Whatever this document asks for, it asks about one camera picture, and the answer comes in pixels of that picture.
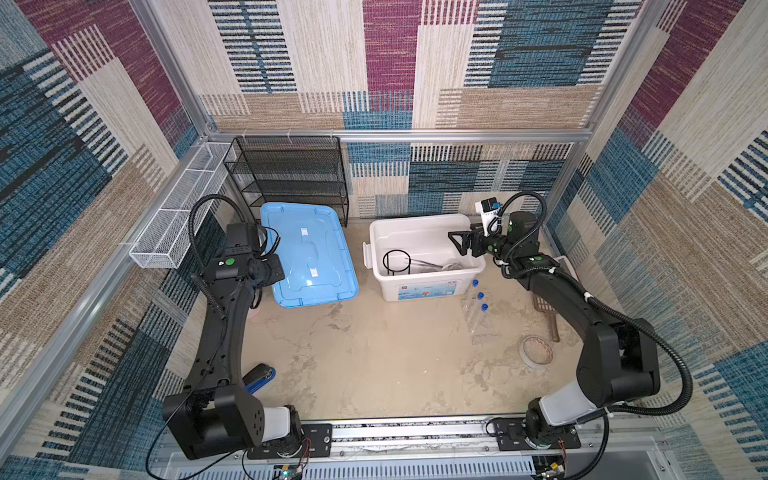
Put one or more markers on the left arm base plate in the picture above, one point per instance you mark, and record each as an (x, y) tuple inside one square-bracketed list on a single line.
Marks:
[(313, 441)]

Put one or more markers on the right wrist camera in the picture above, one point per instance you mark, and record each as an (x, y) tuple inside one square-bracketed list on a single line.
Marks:
[(488, 209)]

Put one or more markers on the blue black device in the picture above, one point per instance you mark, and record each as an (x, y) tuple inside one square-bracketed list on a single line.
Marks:
[(258, 377)]

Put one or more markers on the clear test tube rack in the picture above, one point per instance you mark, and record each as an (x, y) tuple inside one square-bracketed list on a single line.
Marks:
[(491, 334)]

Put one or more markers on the pink calculator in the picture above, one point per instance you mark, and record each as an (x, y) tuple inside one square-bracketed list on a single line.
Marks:
[(566, 264)]

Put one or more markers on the white plastic storage box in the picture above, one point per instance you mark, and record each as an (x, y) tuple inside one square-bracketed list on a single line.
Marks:
[(414, 258)]

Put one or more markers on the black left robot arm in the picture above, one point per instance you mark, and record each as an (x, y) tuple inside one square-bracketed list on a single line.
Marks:
[(214, 415)]

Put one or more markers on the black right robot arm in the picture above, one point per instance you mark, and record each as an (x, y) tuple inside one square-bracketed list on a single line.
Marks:
[(619, 361)]

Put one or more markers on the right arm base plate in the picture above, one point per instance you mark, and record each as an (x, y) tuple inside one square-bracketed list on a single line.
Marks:
[(515, 434)]

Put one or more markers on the white mesh wall basket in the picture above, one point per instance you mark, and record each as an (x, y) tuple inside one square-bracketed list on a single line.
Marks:
[(164, 242)]

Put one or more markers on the blue plastic box lid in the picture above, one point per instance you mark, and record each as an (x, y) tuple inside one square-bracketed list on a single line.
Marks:
[(314, 255)]

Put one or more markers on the brown slotted scoop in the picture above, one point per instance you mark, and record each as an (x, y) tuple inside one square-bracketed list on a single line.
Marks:
[(550, 315)]

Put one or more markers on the pink pen cup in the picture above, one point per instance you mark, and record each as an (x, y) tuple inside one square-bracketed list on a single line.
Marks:
[(255, 306)]

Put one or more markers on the black wire shelf rack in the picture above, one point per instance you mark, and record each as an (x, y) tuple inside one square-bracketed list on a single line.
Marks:
[(298, 169)]

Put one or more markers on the metal tweezers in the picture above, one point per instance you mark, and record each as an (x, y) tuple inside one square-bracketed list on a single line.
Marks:
[(427, 265)]

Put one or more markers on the blue-capped test tube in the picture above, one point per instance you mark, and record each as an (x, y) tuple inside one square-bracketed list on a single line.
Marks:
[(470, 295), (477, 325), (475, 305)]

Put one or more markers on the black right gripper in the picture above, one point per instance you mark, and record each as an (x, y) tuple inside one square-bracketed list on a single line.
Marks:
[(477, 234)]

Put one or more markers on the aluminium front rail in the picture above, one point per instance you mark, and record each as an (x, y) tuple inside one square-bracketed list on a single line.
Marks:
[(487, 446)]

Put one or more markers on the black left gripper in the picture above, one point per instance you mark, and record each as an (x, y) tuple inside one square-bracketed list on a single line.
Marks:
[(275, 271)]

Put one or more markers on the white tape roll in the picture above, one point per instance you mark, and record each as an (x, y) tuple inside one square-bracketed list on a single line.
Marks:
[(536, 352)]

